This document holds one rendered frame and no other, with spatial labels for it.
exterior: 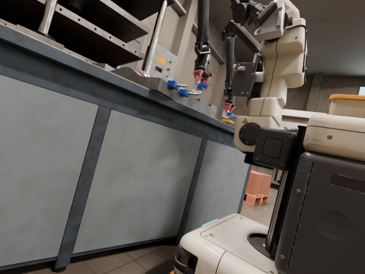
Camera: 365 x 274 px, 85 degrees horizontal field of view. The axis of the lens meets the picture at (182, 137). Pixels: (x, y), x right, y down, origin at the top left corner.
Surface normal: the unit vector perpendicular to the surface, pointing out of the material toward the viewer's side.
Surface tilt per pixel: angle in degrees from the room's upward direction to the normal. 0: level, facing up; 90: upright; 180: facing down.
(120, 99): 90
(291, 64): 90
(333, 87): 90
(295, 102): 90
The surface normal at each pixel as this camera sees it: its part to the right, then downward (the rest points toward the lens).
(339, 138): -0.55, -0.17
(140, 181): 0.66, 0.15
